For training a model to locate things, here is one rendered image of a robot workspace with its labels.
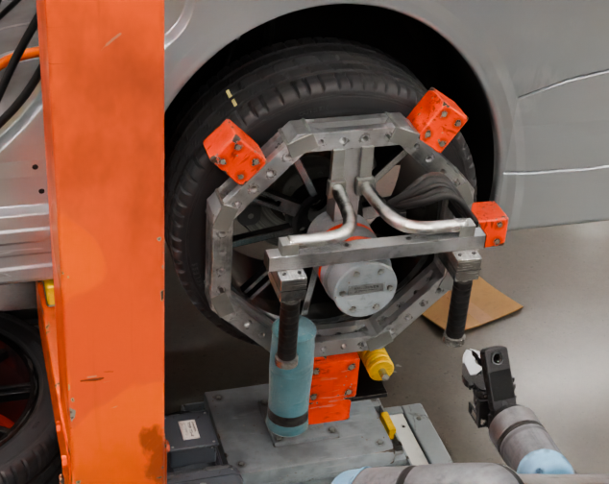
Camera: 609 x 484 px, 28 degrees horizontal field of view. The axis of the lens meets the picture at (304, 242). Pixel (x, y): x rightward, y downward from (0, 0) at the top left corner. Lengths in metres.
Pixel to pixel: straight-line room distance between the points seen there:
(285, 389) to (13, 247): 0.61
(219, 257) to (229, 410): 0.70
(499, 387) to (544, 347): 1.51
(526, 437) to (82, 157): 0.89
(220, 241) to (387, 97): 0.43
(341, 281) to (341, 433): 0.72
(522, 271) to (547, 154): 1.36
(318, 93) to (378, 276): 0.37
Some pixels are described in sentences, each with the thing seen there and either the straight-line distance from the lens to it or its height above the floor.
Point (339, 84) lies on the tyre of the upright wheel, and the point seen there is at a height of 1.17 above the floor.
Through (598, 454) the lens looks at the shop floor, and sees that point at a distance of 3.36.
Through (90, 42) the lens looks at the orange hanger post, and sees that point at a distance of 1.68.
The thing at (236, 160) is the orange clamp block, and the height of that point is 1.08.
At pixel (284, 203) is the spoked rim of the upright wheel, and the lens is 2.45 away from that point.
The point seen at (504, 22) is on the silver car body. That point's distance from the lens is 2.49.
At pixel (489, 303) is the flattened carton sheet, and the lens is 3.81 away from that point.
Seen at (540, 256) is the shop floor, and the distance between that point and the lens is 4.10.
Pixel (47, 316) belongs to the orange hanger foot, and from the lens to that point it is 2.52.
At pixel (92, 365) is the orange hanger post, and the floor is 0.94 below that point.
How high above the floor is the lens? 2.17
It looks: 33 degrees down
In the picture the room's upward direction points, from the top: 4 degrees clockwise
